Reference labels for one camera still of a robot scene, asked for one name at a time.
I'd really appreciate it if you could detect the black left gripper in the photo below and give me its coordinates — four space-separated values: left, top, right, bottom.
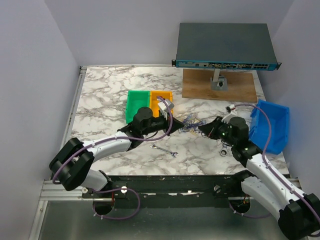
141 110 183 136

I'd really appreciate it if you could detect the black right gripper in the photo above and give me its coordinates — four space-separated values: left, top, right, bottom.
200 115 237 147

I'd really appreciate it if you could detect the blue purple cable bundle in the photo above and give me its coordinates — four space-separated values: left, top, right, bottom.
178 112 210 137

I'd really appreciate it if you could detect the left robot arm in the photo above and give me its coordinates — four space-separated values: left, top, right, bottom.
49 107 184 198

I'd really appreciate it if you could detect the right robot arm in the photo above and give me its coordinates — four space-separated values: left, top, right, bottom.
198 116 320 240

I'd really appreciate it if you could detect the silver ratchet wrench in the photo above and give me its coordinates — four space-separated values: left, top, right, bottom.
219 143 230 157

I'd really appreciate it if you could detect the silver open-end wrench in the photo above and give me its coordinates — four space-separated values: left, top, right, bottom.
150 144 179 158

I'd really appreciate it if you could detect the yellow plastic bin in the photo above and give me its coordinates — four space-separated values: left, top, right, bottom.
149 90 173 117

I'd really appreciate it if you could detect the brown wooden board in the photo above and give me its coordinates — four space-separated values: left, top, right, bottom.
182 68 258 103

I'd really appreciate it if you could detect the grey metal stand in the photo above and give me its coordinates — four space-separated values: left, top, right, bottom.
210 69 228 91

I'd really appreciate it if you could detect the green plastic bin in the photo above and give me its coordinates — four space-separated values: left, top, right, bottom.
125 90 150 124

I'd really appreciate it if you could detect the blue plastic bin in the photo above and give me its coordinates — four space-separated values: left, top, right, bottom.
249 99 290 155

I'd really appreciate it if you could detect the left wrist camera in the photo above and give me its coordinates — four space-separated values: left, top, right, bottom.
157 99 175 119

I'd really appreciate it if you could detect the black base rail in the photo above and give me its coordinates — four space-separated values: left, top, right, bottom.
82 171 251 212

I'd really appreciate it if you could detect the grey network switch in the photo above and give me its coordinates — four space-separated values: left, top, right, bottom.
171 23 281 71

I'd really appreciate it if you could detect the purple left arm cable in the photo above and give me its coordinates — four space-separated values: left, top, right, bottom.
52 96 175 221

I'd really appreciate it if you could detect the aluminium frame rail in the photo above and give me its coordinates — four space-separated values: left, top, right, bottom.
27 66 88 240

